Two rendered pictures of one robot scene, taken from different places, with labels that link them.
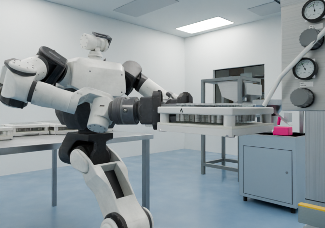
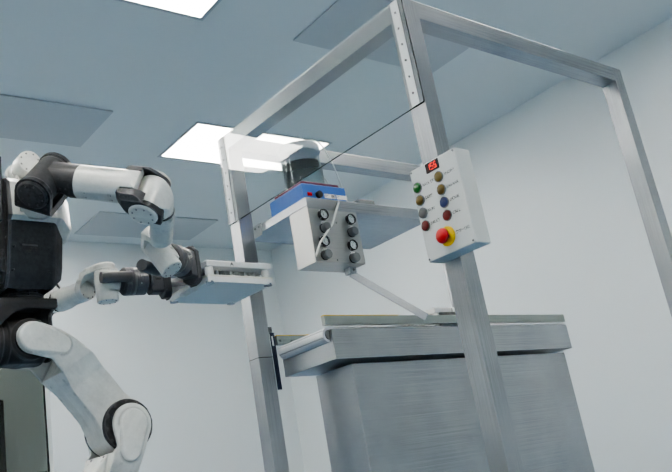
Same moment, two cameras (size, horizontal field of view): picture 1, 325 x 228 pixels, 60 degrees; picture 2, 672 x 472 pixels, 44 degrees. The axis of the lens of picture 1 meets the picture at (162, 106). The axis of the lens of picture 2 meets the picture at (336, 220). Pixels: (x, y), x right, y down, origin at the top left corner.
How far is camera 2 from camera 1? 255 cm
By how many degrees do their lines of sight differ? 86
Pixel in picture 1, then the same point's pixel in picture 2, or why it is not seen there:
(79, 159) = (50, 334)
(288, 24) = (312, 217)
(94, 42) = not seen: hidden behind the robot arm
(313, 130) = (256, 303)
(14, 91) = (170, 203)
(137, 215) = not seen: hidden behind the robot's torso
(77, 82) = (65, 217)
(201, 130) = (251, 280)
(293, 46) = (316, 229)
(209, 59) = not seen: outside the picture
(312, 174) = (260, 337)
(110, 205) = (111, 393)
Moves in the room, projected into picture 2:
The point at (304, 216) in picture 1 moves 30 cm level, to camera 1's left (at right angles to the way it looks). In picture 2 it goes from (327, 320) to (314, 302)
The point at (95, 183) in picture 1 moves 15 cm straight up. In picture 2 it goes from (81, 368) to (77, 313)
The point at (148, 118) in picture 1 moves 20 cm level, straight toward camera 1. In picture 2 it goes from (195, 270) to (260, 258)
